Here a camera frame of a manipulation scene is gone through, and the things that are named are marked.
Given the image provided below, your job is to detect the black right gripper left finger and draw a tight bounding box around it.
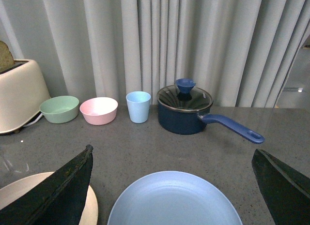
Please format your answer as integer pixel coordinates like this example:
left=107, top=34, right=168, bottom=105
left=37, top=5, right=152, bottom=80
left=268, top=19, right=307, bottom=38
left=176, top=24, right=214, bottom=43
left=0, top=145, right=93, bottom=225

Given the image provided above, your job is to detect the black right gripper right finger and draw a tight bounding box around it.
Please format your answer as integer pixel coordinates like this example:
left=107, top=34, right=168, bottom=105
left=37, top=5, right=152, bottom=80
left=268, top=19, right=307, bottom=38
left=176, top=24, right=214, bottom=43
left=251, top=149, right=310, bottom=225

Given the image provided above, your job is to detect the light blue plate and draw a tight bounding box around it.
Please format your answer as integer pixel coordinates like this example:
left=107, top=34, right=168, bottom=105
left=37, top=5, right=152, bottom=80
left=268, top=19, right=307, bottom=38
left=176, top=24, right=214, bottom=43
left=108, top=171, right=242, bottom=225

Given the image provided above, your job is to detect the cream beige plate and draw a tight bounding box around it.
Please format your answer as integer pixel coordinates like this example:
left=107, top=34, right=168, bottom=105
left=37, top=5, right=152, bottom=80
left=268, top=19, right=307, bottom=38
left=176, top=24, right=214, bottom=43
left=0, top=172, right=98, bottom=225

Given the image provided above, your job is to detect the green bowl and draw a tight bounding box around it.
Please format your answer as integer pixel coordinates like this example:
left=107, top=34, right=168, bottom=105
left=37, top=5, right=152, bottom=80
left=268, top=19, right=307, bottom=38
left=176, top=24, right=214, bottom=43
left=40, top=96, right=79, bottom=124

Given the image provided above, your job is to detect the pink bowl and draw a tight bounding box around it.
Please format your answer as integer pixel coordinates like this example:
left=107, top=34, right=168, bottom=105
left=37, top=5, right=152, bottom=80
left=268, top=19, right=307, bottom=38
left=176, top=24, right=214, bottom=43
left=79, top=97, right=118, bottom=125

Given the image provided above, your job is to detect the cream white toaster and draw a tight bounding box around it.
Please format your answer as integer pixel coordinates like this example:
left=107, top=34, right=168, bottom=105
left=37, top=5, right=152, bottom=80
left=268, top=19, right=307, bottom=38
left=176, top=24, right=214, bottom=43
left=0, top=60, right=50, bottom=134

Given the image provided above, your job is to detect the light blue cup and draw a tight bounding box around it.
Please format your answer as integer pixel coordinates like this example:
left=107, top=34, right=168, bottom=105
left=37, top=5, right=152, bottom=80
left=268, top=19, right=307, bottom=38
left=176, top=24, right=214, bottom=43
left=126, top=91, right=151, bottom=123

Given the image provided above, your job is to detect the dark blue saucepan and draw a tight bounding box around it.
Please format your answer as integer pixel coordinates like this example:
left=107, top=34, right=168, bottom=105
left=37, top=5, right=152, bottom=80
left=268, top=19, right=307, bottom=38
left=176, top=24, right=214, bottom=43
left=158, top=98, right=265, bottom=144

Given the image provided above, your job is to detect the glass pot lid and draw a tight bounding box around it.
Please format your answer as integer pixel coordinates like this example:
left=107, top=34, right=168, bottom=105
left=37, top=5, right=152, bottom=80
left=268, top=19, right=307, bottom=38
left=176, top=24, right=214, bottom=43
left=157, top=78, right=213, bottom=112

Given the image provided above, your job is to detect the brown bread slice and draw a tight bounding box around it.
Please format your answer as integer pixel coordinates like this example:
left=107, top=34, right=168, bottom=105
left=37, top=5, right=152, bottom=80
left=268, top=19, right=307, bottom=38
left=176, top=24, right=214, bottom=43
left=0, top=41, right=15, bottom=72

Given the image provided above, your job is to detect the grey curtain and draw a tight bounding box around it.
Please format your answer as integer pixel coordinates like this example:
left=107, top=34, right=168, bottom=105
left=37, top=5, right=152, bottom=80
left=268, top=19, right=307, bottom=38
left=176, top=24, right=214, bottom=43
left=0, top=0, right=310, bottom=107

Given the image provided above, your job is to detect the white toaster cable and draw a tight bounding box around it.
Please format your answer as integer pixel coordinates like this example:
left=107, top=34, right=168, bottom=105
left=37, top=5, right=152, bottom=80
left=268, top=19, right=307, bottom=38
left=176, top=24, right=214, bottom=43
left=23, top=113, right=44, bottom=127

